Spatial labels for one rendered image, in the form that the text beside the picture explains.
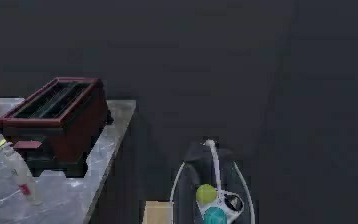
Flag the grey marble kitchen counter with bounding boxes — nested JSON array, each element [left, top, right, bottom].
[[0, 97, 139, 224]]

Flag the yellow-green ball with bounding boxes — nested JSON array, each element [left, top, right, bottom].
[[195, 183, 219, 206]]

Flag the tan box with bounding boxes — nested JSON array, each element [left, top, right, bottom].
[[142, 200, 174, 224]]

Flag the dark red toaster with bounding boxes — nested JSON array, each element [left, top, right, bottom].
[[0, 76, 115, 179]]

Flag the teal round object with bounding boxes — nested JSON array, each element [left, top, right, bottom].
[[203, 206, 228, 224]]

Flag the clear bottle with red label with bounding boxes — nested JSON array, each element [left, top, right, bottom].
[[1, 141, 43, 206]]

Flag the white ring-shaped object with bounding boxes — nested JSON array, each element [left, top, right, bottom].
[[216, 189, 246, 222]]

